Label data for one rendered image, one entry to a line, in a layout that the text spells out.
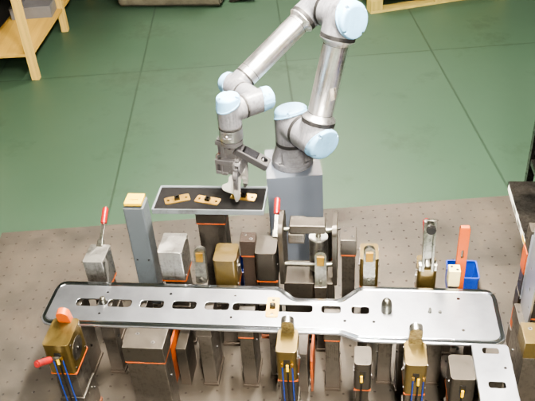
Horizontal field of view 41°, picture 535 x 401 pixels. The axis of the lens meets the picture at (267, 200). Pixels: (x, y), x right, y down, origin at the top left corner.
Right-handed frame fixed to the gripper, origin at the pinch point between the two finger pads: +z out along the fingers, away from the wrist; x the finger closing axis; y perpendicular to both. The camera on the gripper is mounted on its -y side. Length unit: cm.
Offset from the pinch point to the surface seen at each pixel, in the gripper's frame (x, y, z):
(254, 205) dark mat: 3.9, -5.0, 1.9
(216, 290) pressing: 29.0, 0.7, 17.9
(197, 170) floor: -176, 100, 118
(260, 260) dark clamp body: 17.7, -10.8, 12.7
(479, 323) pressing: 24, -79, 18
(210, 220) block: 7.4, 9.5, 7.9
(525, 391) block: 34, -93, 32
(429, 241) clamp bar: 8, -62, 3
